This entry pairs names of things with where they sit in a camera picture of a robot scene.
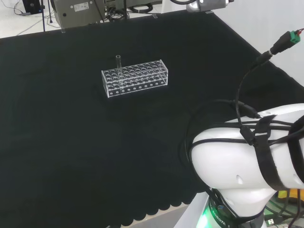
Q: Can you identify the clear test tube rack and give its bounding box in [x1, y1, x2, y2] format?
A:
[101, 58, 169, 98]

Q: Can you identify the clear glass test tube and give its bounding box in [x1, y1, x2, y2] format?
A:
[115, 55, 124, 90]

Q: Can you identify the black bench cloth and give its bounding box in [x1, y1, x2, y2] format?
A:
[0, 9, 304, 228]

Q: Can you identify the grey metal cabinet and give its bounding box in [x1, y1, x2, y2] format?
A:
[52, 0, 106, 27]

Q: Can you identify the black tripod pole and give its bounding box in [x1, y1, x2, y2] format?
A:
[39, 0, 47, 32]

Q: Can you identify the yellow stop button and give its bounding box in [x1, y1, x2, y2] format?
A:
[277, 189, 300, 205]

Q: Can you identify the dark computer case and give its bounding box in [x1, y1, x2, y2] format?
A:
[23, 0, 41, 15]

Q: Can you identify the black cable coil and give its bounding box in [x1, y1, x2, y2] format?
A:
[128, 4, 154, 14]

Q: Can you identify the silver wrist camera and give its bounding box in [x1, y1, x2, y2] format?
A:
[186, 0, 235, 12]

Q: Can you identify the black cable with green connector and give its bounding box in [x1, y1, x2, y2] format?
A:
[234, 28, 304, 147]

